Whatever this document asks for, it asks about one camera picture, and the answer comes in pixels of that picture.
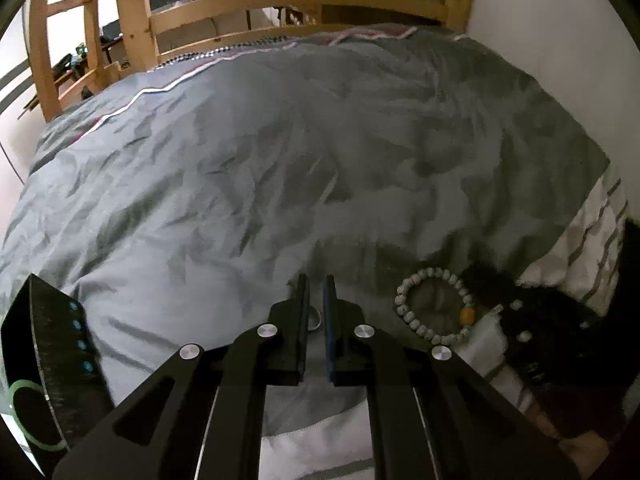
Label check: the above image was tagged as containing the pale green bead bracelet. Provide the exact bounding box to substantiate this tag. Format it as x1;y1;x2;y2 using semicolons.
392;266;476;346

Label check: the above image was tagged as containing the black jewelry box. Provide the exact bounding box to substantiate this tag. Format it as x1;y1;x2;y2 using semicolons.
1;274;114;478

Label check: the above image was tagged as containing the green jade bangle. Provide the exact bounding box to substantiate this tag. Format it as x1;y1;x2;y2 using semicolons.
9;379;66;453

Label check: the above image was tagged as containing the grey white striped duvet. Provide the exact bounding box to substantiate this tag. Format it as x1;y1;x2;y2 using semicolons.
1;25;628;479

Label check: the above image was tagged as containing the wooden bunk bed frame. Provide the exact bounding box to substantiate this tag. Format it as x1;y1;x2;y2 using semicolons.
24;0;473;122

